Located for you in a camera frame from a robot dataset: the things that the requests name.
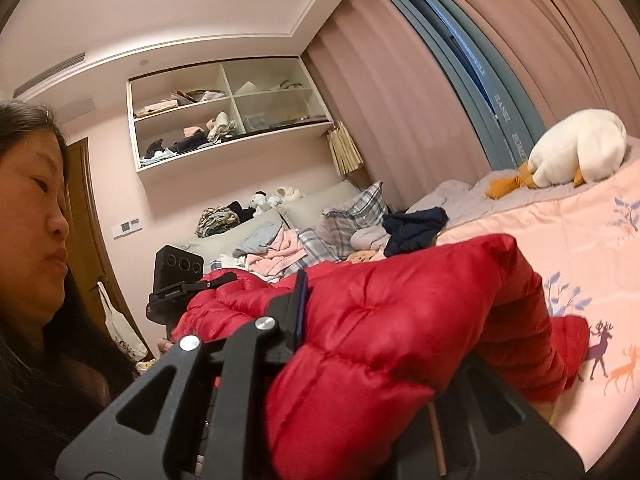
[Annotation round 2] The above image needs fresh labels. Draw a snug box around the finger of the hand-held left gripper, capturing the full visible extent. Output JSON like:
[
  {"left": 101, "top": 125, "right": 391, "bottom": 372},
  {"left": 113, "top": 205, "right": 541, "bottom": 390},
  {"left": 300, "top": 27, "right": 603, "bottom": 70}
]
[{"left": 192, "top": 271, "right": 237, "bottom": 293}]

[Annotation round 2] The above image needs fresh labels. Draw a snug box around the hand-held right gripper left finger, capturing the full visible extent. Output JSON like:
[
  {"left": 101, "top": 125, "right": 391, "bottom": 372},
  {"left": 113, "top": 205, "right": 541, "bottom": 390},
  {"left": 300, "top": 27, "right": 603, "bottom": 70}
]
[{"left": 55, "top": 269, "right": 309, "bottom": 480}]

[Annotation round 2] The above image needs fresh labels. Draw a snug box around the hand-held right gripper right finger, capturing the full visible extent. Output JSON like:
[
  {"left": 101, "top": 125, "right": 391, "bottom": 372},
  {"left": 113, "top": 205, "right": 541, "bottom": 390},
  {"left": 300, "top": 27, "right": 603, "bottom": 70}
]
[{"left": 395, "top": 355, "right": 586, "bottom": 480}]

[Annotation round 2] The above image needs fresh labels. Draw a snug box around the large red down jacket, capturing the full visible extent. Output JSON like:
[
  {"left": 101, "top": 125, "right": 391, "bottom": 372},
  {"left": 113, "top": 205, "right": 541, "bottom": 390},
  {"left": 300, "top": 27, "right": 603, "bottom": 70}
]
[{"left": 172, "top": 232, "right": 591, "bottom": 480}]

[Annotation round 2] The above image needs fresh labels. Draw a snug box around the pile of mixed clothes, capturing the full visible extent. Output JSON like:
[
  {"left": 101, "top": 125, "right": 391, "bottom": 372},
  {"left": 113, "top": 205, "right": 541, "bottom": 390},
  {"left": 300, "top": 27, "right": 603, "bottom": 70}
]
[{"left": 140, "top": 112, "right": 238, "bottom": 166}]

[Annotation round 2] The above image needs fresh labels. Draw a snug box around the white striped cloth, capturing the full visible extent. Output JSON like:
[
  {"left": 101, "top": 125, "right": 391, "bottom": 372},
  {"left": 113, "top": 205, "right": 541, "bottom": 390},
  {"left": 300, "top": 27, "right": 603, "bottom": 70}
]
[{"left": 210, "top": 255, "right": 251, "bottom": 272}]

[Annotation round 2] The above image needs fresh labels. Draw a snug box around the pink garment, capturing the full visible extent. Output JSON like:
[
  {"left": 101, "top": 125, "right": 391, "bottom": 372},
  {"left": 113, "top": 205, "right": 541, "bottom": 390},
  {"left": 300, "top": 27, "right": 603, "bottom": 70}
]
[{"left": 247, "top": 230, "right": 306, "bottom": 281}]

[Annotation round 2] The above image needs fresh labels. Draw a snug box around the small plaid pillow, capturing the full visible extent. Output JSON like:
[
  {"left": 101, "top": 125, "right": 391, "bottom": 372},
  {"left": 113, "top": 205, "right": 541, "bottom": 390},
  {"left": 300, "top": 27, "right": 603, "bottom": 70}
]
[{"left": 297, "top": 227, "right": 346, "bottom": 271}]

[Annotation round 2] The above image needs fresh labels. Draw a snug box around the grey garment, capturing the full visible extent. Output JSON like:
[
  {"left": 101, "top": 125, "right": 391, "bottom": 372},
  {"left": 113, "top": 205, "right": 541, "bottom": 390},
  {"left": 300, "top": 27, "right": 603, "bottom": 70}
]
[{"left": 235, "top": 220, "right": 286, "bottom": 256}]

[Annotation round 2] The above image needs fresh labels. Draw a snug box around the green patterned cloth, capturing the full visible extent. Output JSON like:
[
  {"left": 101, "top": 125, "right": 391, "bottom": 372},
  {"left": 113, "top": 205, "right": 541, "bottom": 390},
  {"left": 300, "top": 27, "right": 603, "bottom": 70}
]
[{"left": 195, "top": 205, "right": 241, "bottom": 238}]

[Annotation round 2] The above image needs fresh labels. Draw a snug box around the black plush toy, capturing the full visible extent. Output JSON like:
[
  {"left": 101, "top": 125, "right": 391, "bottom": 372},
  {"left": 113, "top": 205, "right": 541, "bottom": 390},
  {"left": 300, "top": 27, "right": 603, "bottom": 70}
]
[{"left": 225, "top": 201, "right": 256, "bottom": 226}]

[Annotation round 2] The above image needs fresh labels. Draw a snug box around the small orange doll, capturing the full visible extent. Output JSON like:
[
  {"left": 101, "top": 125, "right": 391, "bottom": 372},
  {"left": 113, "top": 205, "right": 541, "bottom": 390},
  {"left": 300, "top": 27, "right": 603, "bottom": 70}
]
[{"left": 345, "top": 250, "right": 386, "bottom": 265}]

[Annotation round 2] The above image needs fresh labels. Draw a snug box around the white tote bag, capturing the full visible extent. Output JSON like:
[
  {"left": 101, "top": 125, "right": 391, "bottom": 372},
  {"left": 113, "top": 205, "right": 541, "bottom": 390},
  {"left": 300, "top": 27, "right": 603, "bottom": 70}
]
[{"left": 95, "top": 280, "right": 146, "bottom": 361}]

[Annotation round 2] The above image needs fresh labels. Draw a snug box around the white bear plush toy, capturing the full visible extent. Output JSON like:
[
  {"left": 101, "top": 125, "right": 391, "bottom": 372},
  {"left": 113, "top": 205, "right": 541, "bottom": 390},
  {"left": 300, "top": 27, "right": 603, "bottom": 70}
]
[{"left": 249, "top": 190, "right": 273, "bottom": 218}]

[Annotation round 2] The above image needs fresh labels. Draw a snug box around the grey bundled cloth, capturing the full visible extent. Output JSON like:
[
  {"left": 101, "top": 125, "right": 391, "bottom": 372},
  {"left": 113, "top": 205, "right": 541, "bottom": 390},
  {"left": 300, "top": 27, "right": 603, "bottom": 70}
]
[{"left": 350, "top": 227, "right": 388, "bottom": 251}]

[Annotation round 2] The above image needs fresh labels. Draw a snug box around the large plaid pillow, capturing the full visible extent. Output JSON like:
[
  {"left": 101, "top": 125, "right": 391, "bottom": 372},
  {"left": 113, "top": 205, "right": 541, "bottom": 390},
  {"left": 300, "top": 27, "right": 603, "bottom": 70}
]
[{"left": 320, "top": 181, "right": 391, "bottom": 256}]

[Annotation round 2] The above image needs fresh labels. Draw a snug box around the beige plush toy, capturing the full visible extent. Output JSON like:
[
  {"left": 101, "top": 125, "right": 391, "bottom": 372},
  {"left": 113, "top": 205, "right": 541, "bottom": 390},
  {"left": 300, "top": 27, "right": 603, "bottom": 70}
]
[{"left": 272, "top": 186, "right": 306, "bottom": 208}]

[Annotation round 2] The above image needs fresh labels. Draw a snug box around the brown wooden door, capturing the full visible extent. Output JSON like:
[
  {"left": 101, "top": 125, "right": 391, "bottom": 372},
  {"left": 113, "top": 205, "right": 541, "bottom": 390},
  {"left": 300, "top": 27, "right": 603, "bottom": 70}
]
[{"left": 65, "top": 137, "right": 151, "bottom": 361}]

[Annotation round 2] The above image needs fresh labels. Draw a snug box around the navy blue garment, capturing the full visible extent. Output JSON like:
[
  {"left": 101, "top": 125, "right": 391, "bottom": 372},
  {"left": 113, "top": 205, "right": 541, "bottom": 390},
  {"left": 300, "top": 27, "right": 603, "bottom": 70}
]
[{"left": 382, "top": 206, "right": 449, "bottom": 257}]

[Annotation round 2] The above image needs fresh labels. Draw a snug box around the person with dark hair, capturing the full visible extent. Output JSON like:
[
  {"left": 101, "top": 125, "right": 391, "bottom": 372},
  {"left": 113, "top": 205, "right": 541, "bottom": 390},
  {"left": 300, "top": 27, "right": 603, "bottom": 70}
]
[{"left": 0, "top": 100, "right": 138, "bottom": 411}]

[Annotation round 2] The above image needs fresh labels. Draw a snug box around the pink deer print blanket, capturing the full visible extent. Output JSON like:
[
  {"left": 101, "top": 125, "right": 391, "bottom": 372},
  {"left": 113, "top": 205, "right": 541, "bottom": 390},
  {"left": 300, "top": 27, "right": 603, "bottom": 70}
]
[{"left": 435, "top": 157, "right": 640, "bottom": 471}]

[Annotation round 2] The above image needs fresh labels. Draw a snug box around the grey bed sheet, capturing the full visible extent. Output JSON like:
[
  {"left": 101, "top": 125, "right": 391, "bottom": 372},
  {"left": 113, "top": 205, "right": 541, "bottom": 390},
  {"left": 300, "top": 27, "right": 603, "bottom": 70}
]
[{"left": 407, "top": 135, "right": 640, "bottom": 233}]

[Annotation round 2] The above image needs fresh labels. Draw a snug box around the white air vent grille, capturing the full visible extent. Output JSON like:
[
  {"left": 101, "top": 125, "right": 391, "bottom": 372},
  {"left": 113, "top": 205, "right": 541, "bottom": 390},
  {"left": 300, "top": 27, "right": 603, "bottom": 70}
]
[{"left": 12, "top": 52, "right": 87, "bottom": 98}]

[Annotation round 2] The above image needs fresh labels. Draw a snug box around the pink curtain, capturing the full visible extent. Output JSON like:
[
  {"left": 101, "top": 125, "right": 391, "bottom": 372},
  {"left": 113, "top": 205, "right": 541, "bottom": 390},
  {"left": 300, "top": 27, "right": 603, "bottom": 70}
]
[
  {"left": 400, "top": 0, "right": 640, "bottom": 141},
  {"left": 302, "top": 0, "right": 501, "bottom": 211}
]

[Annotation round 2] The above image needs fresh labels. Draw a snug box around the white goose plush toy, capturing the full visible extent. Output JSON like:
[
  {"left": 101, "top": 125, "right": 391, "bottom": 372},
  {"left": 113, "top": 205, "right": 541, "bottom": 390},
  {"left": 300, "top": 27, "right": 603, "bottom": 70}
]
[{"left": 487, "top": 109, "right": 628, "bottom": 200}]

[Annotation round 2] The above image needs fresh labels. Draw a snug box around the blue curtain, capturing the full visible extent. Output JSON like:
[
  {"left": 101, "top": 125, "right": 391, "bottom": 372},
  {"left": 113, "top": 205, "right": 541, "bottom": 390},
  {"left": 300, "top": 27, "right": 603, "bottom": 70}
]
[{"left": 365, "top": 0, "right": 546, "bottom": 171}]

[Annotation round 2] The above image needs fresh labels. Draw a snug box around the white wall control panel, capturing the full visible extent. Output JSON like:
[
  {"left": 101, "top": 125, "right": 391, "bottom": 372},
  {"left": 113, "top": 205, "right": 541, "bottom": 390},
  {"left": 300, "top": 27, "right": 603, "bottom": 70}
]
[{"left": 112, "top": 216, "right": 142, "bottom": 238}]

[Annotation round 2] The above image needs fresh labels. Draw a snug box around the white wall shelf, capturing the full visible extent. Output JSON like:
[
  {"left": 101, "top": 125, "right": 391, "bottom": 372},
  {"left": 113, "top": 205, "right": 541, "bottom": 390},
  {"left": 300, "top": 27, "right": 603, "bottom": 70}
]
[{"left": 126, "top": 55, "right": 335, "bottom": 175}]

